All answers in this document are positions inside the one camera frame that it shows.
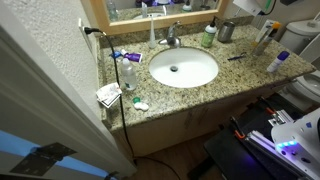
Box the white can purple cap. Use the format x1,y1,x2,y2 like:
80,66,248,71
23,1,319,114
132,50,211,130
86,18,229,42
266,50,291,74

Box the metal cup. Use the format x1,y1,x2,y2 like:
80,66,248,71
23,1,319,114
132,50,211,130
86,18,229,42
217,21,236,44

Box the aluminium frame rail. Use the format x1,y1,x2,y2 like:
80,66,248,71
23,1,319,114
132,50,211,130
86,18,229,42
245,109,311,180

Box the white door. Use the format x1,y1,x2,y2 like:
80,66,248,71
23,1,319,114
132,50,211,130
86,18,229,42
0,3,138,180

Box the beige vanity cabinet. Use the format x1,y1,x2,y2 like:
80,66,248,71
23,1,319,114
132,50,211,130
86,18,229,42
108,81,294,158

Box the blue toothbrush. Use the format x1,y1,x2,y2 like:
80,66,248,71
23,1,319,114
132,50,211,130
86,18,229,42
227,52,248,62

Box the tall white electric toothbrush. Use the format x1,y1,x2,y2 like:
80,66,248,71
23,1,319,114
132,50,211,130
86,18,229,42
148,14,157,50

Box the white cardboard box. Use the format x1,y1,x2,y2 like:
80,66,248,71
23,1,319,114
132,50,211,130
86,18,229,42
255,18,276,48

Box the white paper packets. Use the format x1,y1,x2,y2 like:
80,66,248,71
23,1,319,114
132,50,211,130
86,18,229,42
95,82,123,110

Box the clear bottle white cap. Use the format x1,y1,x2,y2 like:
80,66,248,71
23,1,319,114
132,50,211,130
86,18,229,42
120,57,138,92

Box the white wall paper sheet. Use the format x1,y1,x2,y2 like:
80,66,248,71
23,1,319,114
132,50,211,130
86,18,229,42
232,0,266,17

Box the green soap pump bottle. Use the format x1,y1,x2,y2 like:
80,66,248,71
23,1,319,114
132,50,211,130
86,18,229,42
200,16,218,49

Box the white wall outlet plate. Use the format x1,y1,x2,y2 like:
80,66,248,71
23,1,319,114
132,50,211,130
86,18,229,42
77,17,95,59

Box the purple toothpaste tube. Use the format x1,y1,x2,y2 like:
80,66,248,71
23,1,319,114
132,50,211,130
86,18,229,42
119,49,144,64

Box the green white lens case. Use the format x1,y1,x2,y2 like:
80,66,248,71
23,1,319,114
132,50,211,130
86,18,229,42
131,96,150,112

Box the wood framed mirror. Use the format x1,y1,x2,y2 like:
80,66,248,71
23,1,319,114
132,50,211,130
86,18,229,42
89,0,231,36

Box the white toilet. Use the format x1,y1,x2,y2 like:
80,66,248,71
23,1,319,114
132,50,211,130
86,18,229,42
278,13,320,113

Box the small blue cap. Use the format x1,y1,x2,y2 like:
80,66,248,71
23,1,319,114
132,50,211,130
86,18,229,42
110,50,123,60

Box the black door hinge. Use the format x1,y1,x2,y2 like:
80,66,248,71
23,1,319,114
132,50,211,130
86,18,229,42
9,142,78,177

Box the chrome faucet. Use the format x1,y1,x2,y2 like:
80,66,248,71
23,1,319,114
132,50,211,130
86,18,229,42
157,20,183,49

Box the white oval sink basin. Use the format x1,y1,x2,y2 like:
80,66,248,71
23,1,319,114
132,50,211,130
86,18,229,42
148,46,220,89

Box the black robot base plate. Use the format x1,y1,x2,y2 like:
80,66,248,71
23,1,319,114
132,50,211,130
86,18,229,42
203,94,301,180

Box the orange black clamp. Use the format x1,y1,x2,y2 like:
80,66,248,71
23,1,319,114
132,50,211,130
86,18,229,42
232,128,247,142
264,105,278,117

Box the black power cord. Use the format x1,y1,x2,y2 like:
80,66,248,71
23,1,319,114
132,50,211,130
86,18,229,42
83,26,182,180

